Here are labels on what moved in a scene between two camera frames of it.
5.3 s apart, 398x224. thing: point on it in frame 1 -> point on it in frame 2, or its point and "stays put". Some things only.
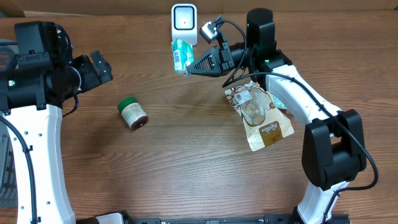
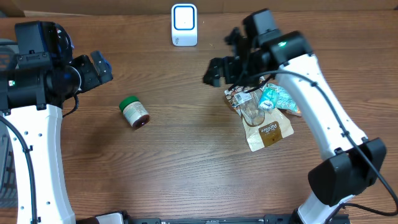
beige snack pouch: x=263 y=123 stays put
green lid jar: x=133 y=112 stays put
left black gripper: x=94 y=78 stays put
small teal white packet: x=183 y=55 -> x=268 y=95
